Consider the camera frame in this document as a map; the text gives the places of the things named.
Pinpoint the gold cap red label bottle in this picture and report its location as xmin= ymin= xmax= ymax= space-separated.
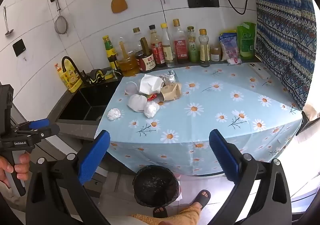
xmin=172 ymin=19 xmax=189 ymax=64

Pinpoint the clear plastic cup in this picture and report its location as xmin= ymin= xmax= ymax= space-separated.
xmin=124 ymin=81 xmax=138 ymax=95

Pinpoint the small black wall socket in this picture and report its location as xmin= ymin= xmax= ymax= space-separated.
xmin=12 ymin=38 xmax=27 ymax=57

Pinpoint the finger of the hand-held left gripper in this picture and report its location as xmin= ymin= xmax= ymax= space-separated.
xmin=14 ymin=119 xmax=50 ymax=132
xmin=30 ymin=125 xmax=60 ymax=140

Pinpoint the green label oil bottle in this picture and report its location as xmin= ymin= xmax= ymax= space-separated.
xmin=187 ymin=26 xmax=200 ymax=63

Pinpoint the person's left foot in slipper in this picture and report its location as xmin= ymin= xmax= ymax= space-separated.
xmin=152 ymin=206 xmax=168 ymax=218

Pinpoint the dark soy sauce jug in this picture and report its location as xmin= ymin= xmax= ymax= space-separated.
xmin=135 ymin=37 xmax=157 ymax=73

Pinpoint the metal ladle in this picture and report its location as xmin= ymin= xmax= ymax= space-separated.
xmin=3 ymin=6 xmax=14 ymax=38

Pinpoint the black gold faucet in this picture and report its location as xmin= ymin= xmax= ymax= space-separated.
xmin=61 ymin=56 xmax=87 ymax=83

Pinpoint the white smartphone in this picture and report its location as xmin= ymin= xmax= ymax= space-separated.
xmin=247 ymin=63 xmax=271 ymax=80

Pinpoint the person's right foot in slipper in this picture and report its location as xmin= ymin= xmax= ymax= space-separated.
xmin=190 ymin=189 xmax=211 ymax=210

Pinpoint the dark cap red label bottle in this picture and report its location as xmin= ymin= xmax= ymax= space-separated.
xmin=149 ymin=24 xmax=167 ymax=68

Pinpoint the blue white packet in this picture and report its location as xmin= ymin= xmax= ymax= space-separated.
xmin=219 ymin=32 xmax=242 ymax=61

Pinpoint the daisy print blue tablecloth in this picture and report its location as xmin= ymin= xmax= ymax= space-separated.
xmin=94 ymin=63 xmax=304 ymax=177

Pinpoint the black lined trash bin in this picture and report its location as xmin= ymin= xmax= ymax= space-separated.
xmin=132 ymin=165 xmax=180 ymax=208

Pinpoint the white paper towel bundle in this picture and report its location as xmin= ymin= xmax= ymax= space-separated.
xmin=127 ymin=93 xmax=148 ymax=113

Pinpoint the black device green light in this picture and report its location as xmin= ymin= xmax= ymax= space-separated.
xmin=237 ymin=22 xmax=257 ymax=59

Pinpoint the crumpled white plastic bag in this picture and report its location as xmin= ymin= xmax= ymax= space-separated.
xmin=144 ymin=102 xmax=160 ymax=118

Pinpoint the brown paper bag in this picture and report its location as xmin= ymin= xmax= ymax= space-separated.
xmin=160 ymin=83 xmax=183 ymax=101

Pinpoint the silver foil packet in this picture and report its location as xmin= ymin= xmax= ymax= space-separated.
xmin=160 ymin=70 xmax=178 ymax=85

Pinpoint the black kitchen sink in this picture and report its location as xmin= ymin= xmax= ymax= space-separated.
xmin=46 ymin=78 xmax=123 ymax=125

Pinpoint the person's left hand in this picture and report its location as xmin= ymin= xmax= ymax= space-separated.
xmin=0 ymin=152 xmax=31 ymax=188

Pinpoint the yellow dish soap bottle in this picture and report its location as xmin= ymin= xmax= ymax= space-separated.
xmin=55 ymin=63 xmax=83 ymax=93

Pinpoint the person's foot in slipper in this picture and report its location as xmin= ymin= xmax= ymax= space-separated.
xmin=152 ymin=206 xmax=168 ymax=218
xmin=190 ymin=189 xmax=211 ymax=210

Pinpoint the small crumpled white tissue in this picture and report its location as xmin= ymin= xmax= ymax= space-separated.
xmin=107 ymin=108 xmax=122 ymax=121

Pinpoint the yellow black cloth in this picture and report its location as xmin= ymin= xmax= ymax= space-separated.
xmin=88 ymin=68 xmax=108 ymax=85

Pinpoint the green label yellow cap bottle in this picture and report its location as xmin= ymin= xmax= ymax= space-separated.
xmin=102 ymin=35 xmax=119 ymax=70

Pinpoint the small clear yellow cap bottle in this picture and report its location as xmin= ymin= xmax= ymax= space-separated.
xmin=199 ymin=29 xmax=211 ymax=68

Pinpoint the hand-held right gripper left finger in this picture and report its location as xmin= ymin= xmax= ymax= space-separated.
xmin=25 ymin=130 xmax=111 ymax=225

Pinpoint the blue patterned curtain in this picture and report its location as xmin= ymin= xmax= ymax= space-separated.
xmin=249 ymin=0 xmax=317 ymax=113

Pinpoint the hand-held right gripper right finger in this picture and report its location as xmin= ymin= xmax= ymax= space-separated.
xmin=209 ymin=129 xmax=293 ymax=225

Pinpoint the small glass jar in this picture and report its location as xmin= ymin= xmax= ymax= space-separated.
xmin=210 ymin=44 xmax=222 ymax=62

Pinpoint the metal mesh strainer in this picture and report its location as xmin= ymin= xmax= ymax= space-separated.
xmin=54 ymin=0 xmax=69 ymax=37

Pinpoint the clear cooking oil jug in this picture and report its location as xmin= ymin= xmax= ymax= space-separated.
xmin=117 ymin=37 xmax=140 ymax=77

